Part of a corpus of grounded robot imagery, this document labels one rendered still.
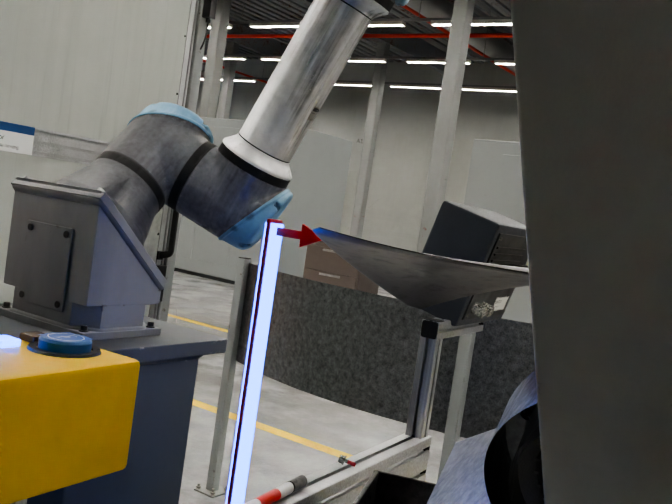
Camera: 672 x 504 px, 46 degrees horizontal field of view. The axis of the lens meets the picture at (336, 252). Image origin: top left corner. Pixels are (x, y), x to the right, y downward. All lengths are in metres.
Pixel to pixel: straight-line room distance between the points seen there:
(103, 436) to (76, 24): 2.02
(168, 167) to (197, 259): 10.16
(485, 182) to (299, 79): 6.24
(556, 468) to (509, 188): 6.74
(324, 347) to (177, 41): 1.18
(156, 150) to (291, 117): 0.20
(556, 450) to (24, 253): 0.83
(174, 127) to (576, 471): 0.84
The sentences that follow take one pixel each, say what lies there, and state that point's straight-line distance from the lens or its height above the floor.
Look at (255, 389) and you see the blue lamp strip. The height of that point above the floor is 1.01.
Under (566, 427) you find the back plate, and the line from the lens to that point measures 0.47.
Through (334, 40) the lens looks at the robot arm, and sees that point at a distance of 1.12.
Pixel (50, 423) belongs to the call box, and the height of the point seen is 1.03.
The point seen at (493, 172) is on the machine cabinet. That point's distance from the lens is 7.30.
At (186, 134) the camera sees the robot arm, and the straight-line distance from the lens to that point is 1.18.
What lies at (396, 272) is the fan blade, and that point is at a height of 1.16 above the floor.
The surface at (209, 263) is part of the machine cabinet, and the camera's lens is 11.16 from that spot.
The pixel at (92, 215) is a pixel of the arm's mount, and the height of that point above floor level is 1.16.
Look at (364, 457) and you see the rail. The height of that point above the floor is 0.86.
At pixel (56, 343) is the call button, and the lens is 0.63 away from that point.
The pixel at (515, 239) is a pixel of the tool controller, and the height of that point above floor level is 1.21.
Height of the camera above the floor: 1.21
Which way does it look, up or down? 3 degrees down
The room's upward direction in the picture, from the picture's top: 8 degrees clockwise
